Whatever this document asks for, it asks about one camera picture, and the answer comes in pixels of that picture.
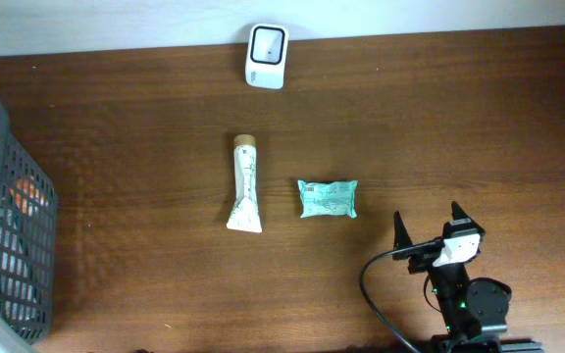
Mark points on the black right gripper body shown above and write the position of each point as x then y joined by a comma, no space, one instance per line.
448,282

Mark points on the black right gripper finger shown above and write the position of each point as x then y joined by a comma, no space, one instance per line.
458,214
402,239

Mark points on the mint green wipes packet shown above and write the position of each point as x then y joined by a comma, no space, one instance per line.
336,198

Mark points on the white tube with cork cap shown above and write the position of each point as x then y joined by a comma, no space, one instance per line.
245,214

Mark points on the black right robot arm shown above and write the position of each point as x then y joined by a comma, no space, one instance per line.
474,310

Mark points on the white barcode scanner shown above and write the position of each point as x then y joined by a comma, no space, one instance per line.
266,56

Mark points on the grey plastic basket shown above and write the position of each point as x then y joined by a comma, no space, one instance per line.
28,210

